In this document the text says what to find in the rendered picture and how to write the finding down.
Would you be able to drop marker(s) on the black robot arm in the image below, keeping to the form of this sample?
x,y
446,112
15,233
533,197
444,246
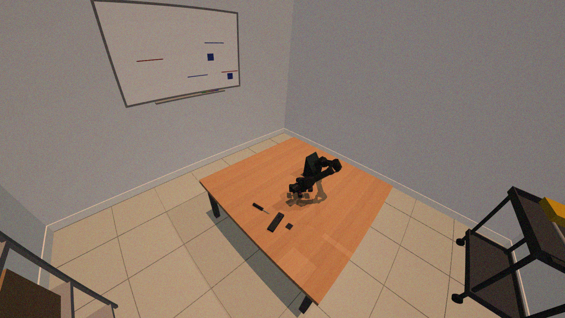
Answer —
x,y
305,183

